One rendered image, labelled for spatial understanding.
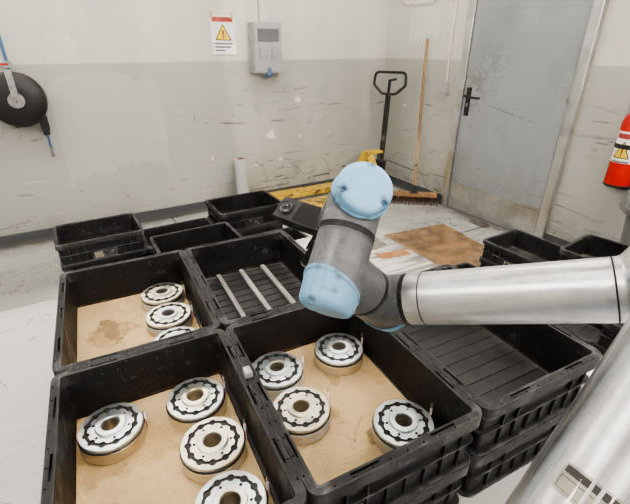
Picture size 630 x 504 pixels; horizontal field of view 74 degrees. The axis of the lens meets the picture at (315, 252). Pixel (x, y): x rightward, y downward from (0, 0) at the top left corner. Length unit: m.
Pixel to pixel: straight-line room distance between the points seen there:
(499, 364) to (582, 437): 0.62
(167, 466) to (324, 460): 0.25
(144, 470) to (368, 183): 0.57
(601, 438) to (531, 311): 0.21
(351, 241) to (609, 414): 0.30
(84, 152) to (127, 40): 0.93
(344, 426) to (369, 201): 0.44
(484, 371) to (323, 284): 0.54
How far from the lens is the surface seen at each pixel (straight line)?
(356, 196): 0.51
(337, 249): 0.51
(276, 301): 1.11
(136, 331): 1.08
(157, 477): 0.78
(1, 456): 1.11
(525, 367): 1.01
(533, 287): 0.55
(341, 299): 0.50
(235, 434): 0.76
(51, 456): 0.75
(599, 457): 0.38
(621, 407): 0.38
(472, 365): 0.97
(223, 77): 4.04
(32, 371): 1.30
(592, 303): 0.55
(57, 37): 3.82
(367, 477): 0.63
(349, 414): 0.82
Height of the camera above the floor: 1.43
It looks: 26 degrees down
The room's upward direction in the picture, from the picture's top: straight up
